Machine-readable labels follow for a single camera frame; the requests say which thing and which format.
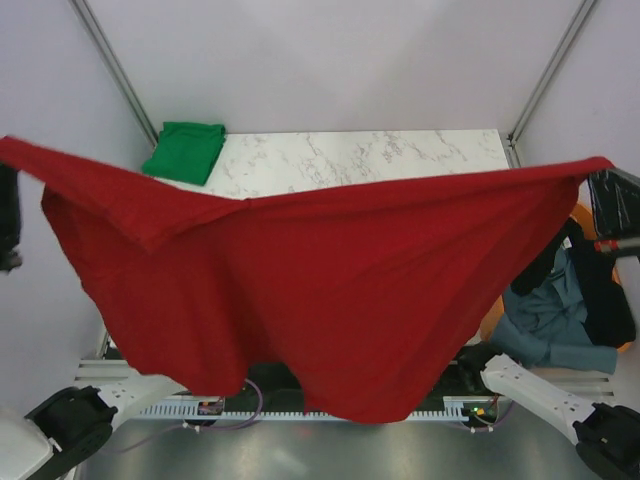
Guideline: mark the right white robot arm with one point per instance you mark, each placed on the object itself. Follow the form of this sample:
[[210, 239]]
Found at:
[[605, 437]]

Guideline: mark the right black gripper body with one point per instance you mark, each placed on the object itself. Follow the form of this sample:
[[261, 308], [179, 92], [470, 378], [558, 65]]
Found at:
[[620, 229]]

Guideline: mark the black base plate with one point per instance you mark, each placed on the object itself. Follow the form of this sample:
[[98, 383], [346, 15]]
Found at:
[[283, 393]]

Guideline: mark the black t-shirt in basket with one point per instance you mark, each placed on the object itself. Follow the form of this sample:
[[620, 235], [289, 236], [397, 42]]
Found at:
[[595, 280]]

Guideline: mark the aluminium frame post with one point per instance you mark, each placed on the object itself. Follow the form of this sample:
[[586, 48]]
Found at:
[[567, 41], [98, 37]]

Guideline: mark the right aluminium frame post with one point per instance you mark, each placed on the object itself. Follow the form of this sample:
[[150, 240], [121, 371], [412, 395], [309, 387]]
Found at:
[[567, 41]]

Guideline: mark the blue-grey shirt in basket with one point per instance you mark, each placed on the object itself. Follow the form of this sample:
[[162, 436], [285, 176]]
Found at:
[[546, 327]]

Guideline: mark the red t-shirt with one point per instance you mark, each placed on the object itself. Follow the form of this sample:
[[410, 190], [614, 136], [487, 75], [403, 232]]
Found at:
[[365, 292]]

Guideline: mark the white slotted cable duct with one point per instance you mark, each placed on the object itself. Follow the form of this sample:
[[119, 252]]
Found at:
[[456, 409]]

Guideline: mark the folded green t-shirt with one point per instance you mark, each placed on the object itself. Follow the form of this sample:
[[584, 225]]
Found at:
[[186, 152]]

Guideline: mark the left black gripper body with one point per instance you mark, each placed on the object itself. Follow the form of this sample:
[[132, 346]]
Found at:
[[10, 234]]

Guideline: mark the orange laundry basket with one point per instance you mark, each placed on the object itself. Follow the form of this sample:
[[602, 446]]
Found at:
[[582, 216]]

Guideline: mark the left aluminium frame post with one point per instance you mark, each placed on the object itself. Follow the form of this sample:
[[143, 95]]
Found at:
[[98, 37]]

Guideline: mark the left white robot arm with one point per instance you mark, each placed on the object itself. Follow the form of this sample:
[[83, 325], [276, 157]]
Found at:
[[73, 424]]

